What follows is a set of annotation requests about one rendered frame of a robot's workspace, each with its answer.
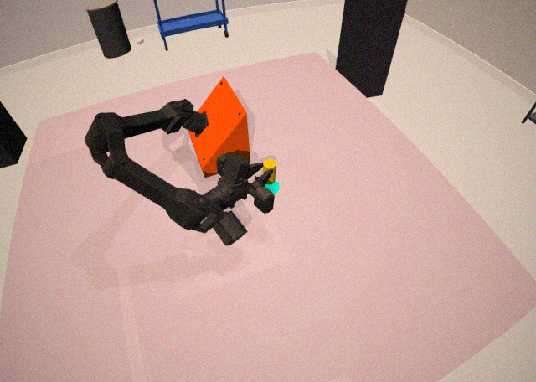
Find yellow cylinder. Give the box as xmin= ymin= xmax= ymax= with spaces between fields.
xmin=263 ymin=159 xmax=276 ymax=185

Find cyan circle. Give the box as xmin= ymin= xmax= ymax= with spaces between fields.
xmin=265 ymin=180 xmax=280 ymax=194

